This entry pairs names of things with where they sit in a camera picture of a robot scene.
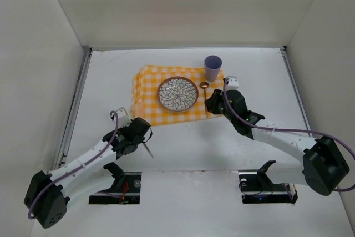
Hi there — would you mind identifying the copper coloured spoon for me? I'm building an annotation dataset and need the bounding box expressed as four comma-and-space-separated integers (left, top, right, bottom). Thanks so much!
199, 82, 209, 119

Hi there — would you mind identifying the silver metal fork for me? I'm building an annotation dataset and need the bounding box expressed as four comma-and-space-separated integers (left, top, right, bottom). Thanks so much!
143, 143, 154, 158

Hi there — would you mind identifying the lilac plastic cup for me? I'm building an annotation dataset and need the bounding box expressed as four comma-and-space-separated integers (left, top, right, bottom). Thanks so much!
204, 55, 222, 82

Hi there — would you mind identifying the yellow white checkered napkin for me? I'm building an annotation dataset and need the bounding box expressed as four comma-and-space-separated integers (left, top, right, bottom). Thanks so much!
130, 65, 224, 126

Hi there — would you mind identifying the floral patterned ceramic plate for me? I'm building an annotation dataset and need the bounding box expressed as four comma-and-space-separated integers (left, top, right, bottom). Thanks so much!
157, 76, 199, 112

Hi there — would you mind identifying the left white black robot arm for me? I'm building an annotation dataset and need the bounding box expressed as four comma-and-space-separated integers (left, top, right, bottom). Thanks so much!
24, 117, 152, 229

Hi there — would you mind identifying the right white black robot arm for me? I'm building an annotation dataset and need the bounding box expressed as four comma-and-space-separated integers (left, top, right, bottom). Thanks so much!
205, 89, 354, 196

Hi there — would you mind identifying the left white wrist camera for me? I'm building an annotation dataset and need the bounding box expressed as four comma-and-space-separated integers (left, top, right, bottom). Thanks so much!
116, 107, 132, 128

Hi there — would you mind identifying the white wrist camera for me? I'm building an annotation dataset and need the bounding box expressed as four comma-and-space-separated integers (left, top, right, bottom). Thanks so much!
116, 107, 132, 128
224, 76, 240, 91

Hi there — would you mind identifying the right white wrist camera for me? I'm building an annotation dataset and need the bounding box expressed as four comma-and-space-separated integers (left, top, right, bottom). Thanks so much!
224, 76, 240, 91

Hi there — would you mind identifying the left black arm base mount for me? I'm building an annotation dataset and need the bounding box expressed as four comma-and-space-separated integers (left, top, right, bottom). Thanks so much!
88, 163, 142, 205

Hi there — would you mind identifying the left aluminium table rail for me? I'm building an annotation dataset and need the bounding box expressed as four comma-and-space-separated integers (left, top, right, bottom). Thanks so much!
52, 46, 92, 169

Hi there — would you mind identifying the aluminium table rail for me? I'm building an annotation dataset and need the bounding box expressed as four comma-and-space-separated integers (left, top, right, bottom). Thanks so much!
280, 46, 311, 130
52, 46, 92, 169

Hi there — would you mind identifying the right aluminium table rail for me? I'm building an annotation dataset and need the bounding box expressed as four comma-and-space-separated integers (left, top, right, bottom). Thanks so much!
280, 46, 311, 130

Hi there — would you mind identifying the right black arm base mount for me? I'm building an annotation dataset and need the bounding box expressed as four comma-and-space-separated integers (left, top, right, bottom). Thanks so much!
239, 171, 298, 204

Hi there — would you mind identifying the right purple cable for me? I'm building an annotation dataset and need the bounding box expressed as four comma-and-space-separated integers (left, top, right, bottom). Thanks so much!
222, 77, 355, 201

